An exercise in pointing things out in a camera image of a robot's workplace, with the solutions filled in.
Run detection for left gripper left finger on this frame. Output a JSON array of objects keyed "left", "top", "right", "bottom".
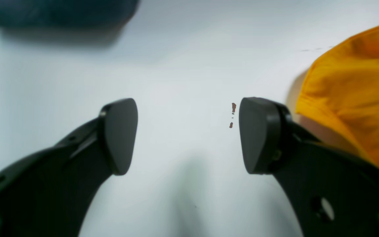
[{"left": 0, "top": 98, "right": 138, "bottom": 237}]

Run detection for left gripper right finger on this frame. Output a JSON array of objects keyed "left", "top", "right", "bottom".
[{"left": 239, "top": 97, "right": 379, "bottom": 237}]

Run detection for orange yellow T-shirt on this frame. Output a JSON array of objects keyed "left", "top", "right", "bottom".
[{"left": 295, "top": 26, "right": 379, "bottom": 168}]

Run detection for dark navy T-shirt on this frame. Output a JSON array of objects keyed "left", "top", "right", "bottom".
[{"left": 0, "top": 0, "right": 140, "bottom": 29}]

